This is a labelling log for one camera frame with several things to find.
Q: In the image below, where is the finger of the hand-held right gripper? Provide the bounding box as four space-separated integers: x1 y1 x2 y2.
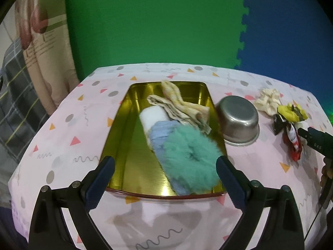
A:
298 127 313 146

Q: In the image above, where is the green fluffy scrunchie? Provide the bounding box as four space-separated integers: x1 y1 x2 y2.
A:
163 126 221 194

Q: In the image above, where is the red tin box gold inside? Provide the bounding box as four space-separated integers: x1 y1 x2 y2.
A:
100 81 227 201

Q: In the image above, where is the yellow scrunchie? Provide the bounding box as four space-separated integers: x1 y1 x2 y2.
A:
277 104 309 123

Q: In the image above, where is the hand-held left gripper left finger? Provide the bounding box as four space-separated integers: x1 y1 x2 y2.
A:
29 156 116 250

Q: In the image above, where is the white towel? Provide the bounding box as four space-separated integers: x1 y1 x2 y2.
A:
139 106 169 149

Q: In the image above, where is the green foam mat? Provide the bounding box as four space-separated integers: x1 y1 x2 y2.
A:
64 0 250 81

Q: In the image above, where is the person's right hand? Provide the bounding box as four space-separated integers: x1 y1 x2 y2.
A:
321 156 333 188

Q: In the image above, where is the thin black cable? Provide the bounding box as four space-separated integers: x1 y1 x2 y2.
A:
304 204 324 241

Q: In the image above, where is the blue foam mat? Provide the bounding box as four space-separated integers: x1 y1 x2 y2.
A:
234 0 333 102

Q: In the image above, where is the light blue towel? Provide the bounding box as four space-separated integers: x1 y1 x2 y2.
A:
149 121 198 196

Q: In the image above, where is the cream scrunchie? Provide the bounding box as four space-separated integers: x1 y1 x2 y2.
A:
253 88 281 115

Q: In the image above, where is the beige printed curtain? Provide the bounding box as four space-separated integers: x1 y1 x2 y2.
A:
14 0 81 115

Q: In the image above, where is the black snack packet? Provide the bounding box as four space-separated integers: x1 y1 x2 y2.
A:
273 115 287 136

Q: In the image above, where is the steel bowl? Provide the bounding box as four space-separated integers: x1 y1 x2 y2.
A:
215 95 260 147

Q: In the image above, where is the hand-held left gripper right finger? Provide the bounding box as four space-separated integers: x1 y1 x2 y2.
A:
216 156 305 250

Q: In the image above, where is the red white snack packet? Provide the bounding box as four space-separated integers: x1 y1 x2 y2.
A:
282 122 304 162

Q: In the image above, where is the grey plaid cloth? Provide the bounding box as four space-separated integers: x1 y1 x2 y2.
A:
0 38 50 157

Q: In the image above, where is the yellow checked cloth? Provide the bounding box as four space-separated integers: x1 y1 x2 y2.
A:
147 81 211 133

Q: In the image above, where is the pink patterned tablecloth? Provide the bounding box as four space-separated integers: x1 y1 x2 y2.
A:
8 62 333 250

